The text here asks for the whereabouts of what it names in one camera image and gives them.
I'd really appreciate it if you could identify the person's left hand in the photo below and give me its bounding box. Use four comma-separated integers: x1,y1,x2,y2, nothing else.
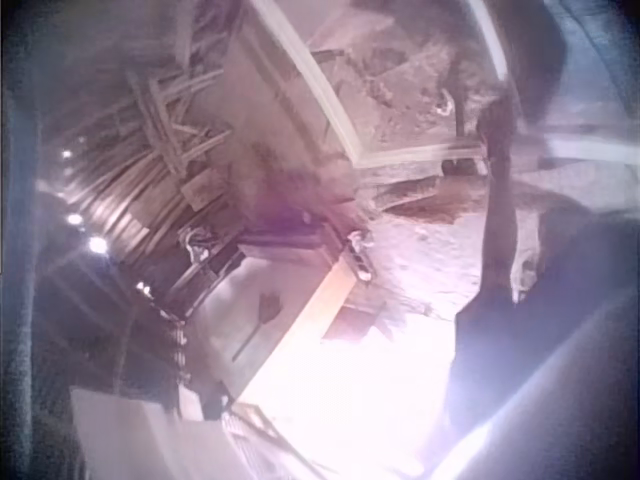
475,94,517,162

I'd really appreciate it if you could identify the white curved hook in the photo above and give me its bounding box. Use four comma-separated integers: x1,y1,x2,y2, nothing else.
433,88,455,117

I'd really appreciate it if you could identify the long orange wooden board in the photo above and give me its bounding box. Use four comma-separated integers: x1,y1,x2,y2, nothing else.
234,257,364,411

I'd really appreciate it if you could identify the heap of wooden planks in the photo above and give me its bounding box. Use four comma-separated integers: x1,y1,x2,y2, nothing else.
59,62,241,261

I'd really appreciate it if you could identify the white sheet board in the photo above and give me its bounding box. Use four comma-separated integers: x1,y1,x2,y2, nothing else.
68,387,211,480

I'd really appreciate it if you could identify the pale wooden frame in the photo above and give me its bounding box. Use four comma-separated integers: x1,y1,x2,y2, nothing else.
247,0,489,170

